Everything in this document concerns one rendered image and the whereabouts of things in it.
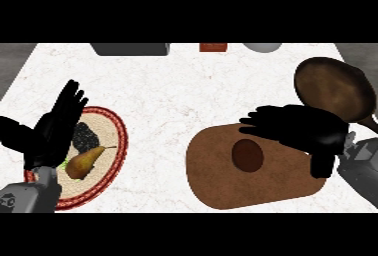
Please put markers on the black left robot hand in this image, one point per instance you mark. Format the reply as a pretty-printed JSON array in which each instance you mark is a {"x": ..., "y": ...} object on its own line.
[{"x": 52, "y": 131}]

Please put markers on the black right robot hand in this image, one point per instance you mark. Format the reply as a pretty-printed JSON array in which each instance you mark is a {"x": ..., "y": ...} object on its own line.
[{"x": 300, "y": 128}]

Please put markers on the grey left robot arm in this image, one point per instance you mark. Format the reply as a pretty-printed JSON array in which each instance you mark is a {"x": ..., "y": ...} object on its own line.
[{"x": 29, "y": 195}]

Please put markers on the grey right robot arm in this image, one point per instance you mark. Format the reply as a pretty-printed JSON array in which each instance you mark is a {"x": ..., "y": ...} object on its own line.
[{"x": 362, "y": 166}]

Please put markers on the brown wooden cutting board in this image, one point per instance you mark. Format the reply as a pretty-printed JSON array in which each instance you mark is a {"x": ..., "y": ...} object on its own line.
[{"x": 255, "y": 170}]

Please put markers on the black speckled lump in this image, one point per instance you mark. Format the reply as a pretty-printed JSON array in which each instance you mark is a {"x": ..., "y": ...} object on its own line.
[{"x": 84, "y": 137}]

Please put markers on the green leafy scrap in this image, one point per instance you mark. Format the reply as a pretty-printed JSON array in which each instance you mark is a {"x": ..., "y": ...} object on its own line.
[{"x": 63, "y": 163}]

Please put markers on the brown-yellow pear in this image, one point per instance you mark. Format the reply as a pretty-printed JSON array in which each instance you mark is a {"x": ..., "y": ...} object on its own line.
[{"x": 84, "y": 160}]

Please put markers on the red-rimmed woven placemat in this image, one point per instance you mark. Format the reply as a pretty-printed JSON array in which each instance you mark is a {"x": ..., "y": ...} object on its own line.
[{"x": 105, "y": 156}]

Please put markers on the grey round bowl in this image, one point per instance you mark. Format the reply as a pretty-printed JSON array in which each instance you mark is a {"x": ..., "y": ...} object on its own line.
[{"x": 263, "y": 47}]

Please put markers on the dark grey box appliance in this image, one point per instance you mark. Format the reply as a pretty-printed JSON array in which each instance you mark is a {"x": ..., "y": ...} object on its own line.
[{"x": 130, "y": 49}]

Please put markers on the red-brown small box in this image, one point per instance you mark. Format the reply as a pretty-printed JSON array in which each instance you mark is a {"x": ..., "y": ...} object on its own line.
[{"x": 213, "y": 47}]

